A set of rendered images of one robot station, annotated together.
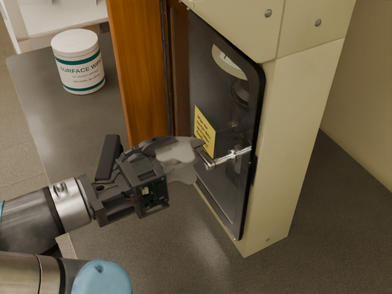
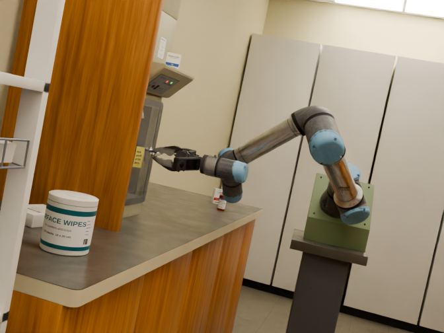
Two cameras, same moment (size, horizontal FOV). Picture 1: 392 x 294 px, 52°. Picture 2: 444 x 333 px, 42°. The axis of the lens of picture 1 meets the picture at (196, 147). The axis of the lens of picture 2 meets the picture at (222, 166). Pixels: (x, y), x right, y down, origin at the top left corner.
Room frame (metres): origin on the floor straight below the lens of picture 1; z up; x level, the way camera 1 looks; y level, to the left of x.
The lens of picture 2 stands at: (1.88, 1.64, 1.34)
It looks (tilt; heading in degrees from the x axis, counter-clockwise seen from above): 4 degrees down; 223
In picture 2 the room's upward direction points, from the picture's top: 11 degrees clockwise
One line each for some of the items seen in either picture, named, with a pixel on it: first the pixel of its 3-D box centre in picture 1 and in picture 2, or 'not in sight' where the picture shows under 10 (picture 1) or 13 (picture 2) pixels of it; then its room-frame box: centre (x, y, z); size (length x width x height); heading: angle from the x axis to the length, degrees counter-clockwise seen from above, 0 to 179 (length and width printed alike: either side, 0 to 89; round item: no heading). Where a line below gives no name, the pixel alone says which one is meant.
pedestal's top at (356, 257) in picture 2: not in sight; (328, 246); (-0.32, 0.32, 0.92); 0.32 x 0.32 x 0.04; 34
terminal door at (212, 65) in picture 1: (203, 122); (137, 152); (0.56, -0.01, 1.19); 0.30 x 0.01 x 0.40; 28
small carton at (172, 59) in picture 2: not in sight; (172, 62); (0.49, 0.01, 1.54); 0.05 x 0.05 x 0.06; 47
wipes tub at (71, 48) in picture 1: (79, 62); (69, 222); (1.03, 0.35, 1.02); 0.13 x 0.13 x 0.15
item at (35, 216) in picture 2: not in sight; (37, 215); (0.95, 0.05, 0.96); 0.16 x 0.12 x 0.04; 17
